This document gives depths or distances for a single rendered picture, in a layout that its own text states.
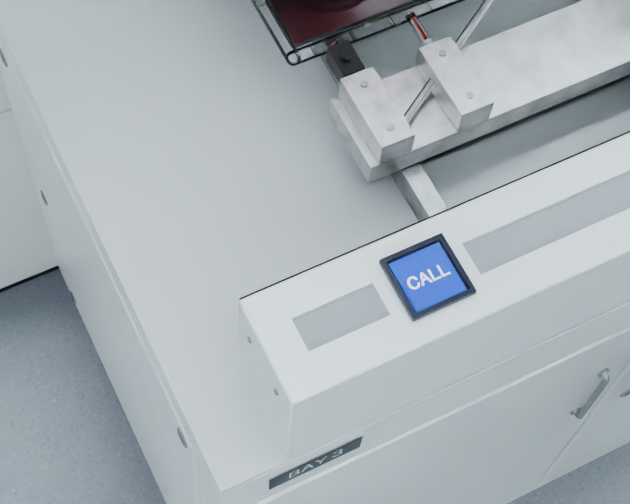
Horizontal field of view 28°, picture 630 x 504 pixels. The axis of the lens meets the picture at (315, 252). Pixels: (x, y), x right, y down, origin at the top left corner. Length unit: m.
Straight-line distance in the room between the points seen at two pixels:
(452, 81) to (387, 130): 0.08
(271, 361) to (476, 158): 0.36
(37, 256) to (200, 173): 0.78
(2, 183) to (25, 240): 0.17
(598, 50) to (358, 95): 0.24
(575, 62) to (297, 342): 0.42
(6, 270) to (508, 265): 1.07
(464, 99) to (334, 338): 0.28
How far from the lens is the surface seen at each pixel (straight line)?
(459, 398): 1.16
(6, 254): 1.88
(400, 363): 0.97
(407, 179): 1.14
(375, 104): 1.11
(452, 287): 0.97
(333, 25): 1.17
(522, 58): 1.20
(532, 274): 0.99
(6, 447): 1.96
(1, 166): 1.68
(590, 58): 1.21
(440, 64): 1.14
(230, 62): 1.24
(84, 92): 1.23
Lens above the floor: 1.83
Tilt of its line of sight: 63 degrees down
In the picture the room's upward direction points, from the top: 7 degrees clockwise
